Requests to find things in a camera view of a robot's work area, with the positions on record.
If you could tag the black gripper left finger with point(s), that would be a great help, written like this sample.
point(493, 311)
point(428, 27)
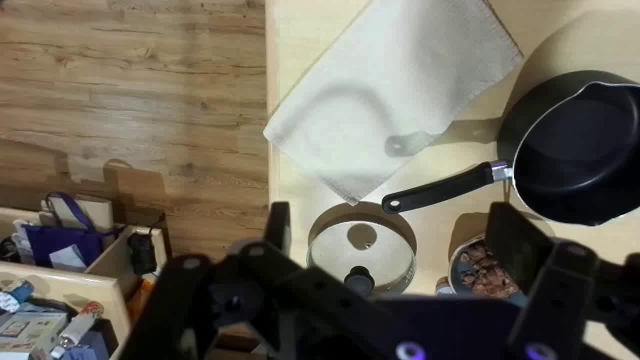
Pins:
point(195, 299)

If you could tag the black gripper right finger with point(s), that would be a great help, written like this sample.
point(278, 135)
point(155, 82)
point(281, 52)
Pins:
point(566, 286)

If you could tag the black pot with handle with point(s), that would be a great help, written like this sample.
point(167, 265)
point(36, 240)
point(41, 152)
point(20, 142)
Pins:
point(568, 146)

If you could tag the blue bowl with food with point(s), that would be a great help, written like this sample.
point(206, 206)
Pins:
point(475, 271)

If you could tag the glass pot lid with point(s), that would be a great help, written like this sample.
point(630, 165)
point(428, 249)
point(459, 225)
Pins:
point(364, 246)

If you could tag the wooden storage box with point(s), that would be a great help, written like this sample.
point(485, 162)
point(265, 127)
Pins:
point(111, 280)

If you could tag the purple bag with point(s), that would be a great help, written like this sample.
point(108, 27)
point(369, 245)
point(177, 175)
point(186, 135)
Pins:
point(84, 240)

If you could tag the white cloth mat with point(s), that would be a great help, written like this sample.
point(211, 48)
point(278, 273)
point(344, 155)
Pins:
point(388, 87)

